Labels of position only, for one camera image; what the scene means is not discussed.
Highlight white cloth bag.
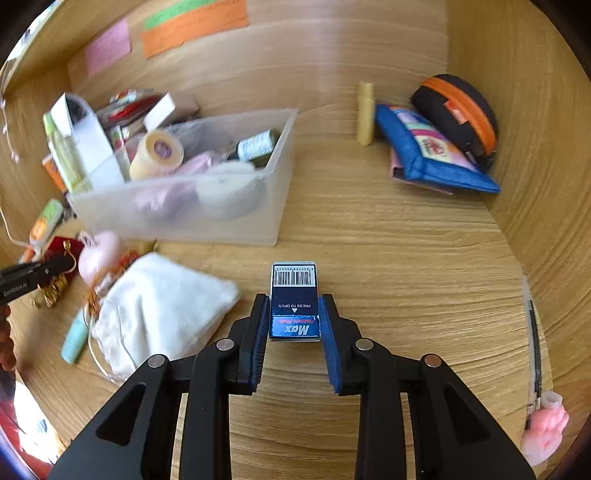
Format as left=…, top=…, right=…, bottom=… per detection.
left=89, top=252, right=241, bottom=382

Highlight pink wallet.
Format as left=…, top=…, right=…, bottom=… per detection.
left=389, top=147, right=456, bottom=197

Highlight red snack packet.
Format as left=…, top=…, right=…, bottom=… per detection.
left=96, top=89, right=158, bottom=128

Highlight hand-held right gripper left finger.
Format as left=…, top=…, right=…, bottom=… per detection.
left=46, top=294, right=271, bottom=480

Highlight red velvet pouch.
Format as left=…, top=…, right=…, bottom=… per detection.
left=39, top=236, right=86, bottom=278

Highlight pink soft pouch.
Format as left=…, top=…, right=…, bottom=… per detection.
left=133, top=154, right=219, bottom=219

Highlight orange small box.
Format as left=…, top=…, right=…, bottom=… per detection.
left=42, top=154, right=68, bottom=195

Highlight green sticky note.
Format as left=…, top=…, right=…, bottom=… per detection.
left=143, top=0, right=246, bottom=30

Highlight light green tube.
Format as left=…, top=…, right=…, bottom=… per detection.
left=42, top=112, right=89, bottom=193

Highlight dark green small bottle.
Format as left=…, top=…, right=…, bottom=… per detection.
left=237, top=130, right=283, bottom=167

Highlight gold braided cord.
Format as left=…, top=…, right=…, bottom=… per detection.
left=82, top=248, right=140, bottom=320

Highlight black orange zip case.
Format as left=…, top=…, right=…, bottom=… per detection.
left=410, top=73, right=500, bottom=173

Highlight wooden desktop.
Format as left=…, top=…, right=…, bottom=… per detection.
left=9, top=108, right=555, bottom=480

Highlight pink plastic toy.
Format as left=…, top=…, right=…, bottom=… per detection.
left=77, top=230, right=123, bottom=282

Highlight blue fabric pouch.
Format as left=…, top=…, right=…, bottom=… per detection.
left=374, top=104, right=502, bottom=195

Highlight yellow stick tube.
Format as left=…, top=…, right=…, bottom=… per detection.
left=356, top=81, right=378, bottom=148

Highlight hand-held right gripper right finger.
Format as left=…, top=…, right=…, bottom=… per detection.
left=318, top=294, right=539, bottom=480

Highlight pink hand-shaped toy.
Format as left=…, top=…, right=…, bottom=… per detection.
left=521, top=390, right=570, bottom=467

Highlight gold metal clips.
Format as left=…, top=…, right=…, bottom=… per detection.
left=30, top=276, right=71, bottom=308

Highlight white tape roll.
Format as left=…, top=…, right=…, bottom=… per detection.
left=196, top=161, right=260, bottom=220

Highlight pink sticky note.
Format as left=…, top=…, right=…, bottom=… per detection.
left=84, top=19, right=133, bottom=77

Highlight mint green tube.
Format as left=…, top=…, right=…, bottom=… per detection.
left=61, top=313, right=91, bottom=365

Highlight open white cardboard box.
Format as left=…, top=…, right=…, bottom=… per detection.
left=49, top=92, right=126, bottom=186

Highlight clear plastic storage box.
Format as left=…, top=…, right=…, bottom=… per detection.
left=67, top=108, right=300, bottom=248

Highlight orange sticky note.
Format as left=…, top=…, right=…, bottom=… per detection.
left=141, top=0, right=250, bottom=59

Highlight beige tape roll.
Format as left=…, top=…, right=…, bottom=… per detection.
left=129, top=130, right=188, bottom=182

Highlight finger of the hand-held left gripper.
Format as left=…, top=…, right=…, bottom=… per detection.
left=28, top=255, right=77, bottom=283

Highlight orange green packet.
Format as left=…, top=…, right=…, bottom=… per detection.
left=28, top=198, right=65, bottom=246

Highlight small white carton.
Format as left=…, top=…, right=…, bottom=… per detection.
left=143, top=92, right=202, bottom=133

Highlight blue staple box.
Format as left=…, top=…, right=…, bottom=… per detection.
left=268, top=262, right=322, bottom=343

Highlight slim black pen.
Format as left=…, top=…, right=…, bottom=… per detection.
left=522, top=274, right=546, bottom=412

